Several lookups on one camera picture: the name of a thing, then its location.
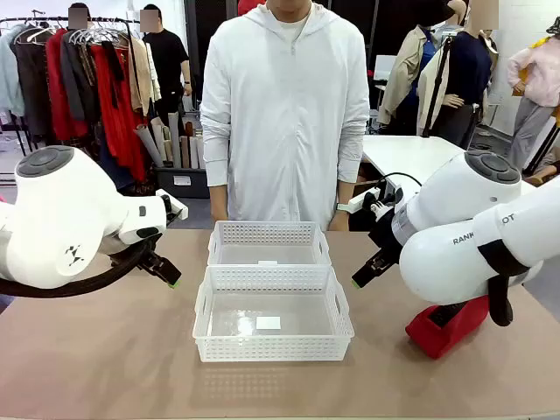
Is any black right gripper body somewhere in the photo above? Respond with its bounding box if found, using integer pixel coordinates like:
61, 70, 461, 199
369, 213, 403, 269

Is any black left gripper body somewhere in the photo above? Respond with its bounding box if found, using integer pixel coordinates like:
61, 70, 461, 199
137, 235, 166, 270

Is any red pouch with black zipper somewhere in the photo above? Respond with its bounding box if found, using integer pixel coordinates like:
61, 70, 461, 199
404, 293, 491, 360

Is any person's left forearm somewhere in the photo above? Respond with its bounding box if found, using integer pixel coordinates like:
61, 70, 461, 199
336, 130, 367, 205

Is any person's right forearm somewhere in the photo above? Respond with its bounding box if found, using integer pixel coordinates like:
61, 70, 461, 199
204, 130, 232, 210

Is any person's left hand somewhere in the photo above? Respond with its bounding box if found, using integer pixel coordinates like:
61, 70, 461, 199
327, 212, 352, 232

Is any white perforated plastic basket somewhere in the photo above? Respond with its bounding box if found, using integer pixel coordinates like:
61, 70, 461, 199
206, 220, 333, 268
192, 264, 355, 363

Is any black storage bin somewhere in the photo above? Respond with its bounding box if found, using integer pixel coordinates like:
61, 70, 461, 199
155, 165, 211, 200

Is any white table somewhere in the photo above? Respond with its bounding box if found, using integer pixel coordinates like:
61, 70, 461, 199
360, 134, 472, 185

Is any grey paper roll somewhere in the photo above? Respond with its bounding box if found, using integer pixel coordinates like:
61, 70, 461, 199
133, 123, 165, 168

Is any brown paper roll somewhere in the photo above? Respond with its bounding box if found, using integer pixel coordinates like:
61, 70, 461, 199
183, 122, 196, 170

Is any white paper roll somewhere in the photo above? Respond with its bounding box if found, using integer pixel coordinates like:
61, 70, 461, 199
168, 111, 183, 170

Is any long red dress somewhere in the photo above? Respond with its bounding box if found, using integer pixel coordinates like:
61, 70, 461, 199
89, 41, 149, 184

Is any person in white hoodie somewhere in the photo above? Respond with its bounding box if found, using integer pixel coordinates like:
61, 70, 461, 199
199, 0, 372, 231

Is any mannequin in beige trench coat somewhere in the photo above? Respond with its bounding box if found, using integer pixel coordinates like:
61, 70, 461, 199
377, 24, 443, 137

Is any black tripod pole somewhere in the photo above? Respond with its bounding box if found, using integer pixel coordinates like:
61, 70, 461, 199
421, 37, 452, 137

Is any white board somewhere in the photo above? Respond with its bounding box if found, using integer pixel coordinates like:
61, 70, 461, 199
374, 54, 399, 84

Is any beige hanging garment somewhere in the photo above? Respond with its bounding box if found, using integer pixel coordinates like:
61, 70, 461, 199
126, 36, 162, 118

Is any mannequin in navy top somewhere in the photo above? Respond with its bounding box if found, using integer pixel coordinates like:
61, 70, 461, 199
417, 28, 501, 150

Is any red hanging garment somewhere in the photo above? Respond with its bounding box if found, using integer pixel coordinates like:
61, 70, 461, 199
45, 28, 89, 142

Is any grey black hanging garment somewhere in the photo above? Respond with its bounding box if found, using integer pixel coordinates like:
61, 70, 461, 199
59, 30, 96, 123

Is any man in black t-shirt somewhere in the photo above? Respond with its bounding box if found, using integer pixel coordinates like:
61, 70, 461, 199
140, 3, 193, 132

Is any dark grey coat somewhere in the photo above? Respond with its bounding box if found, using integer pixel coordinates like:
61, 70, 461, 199
10, 38, 54, 137

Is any light blue jacket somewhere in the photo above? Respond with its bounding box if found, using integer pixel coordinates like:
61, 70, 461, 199
0, 24, 28, 118

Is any person behind clothes rack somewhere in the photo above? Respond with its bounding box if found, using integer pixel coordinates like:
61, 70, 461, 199
67, 2, 93, 32

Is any black clothes rack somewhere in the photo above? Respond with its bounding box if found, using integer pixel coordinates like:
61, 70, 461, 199
0, 16, 152, 157

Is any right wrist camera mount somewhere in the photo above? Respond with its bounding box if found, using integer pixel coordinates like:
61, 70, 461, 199
348, 185, 406, 218

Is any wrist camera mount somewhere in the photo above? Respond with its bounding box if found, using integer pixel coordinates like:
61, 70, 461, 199
348, 185, 406, 218
156, 189, 190, 222

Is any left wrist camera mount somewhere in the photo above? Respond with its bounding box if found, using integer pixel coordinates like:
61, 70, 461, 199
156, 189, 190, 222

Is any black camera cable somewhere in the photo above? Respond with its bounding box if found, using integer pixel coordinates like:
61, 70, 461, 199
378, 171, 424, 193

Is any black cable conduit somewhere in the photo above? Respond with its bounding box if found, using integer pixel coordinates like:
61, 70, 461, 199
0, 238, 152, 299

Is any black strap on arm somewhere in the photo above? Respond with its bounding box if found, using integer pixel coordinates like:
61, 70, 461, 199
477, 239, 546, 327

